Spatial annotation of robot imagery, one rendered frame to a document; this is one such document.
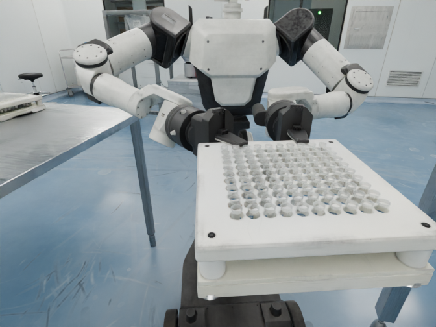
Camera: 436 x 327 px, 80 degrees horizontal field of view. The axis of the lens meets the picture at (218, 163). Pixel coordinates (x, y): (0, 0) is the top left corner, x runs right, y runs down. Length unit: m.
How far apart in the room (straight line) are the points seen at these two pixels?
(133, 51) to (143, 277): 1.24
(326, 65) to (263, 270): 0.71
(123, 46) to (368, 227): 0.72
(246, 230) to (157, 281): 1.40
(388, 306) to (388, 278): 1.01
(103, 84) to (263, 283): 0.57
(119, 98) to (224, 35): 0.36
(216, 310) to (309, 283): 0.99
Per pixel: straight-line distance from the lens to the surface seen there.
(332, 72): 0.89
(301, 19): 0.96
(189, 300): 1.34
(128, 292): 1.64
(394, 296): 1.31
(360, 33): 5.90
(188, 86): 3.06
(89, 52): 0.76
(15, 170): 0.95
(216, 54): 0.85
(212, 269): 0.27
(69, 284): 1.80
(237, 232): 0.26
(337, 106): 0.78
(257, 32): 0.86
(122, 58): 0.82
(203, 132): 0.47
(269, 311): 1.27
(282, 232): 0.27
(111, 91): 0.69
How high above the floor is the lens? 1.26
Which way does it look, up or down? 27 degrees down
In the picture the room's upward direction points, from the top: straight up
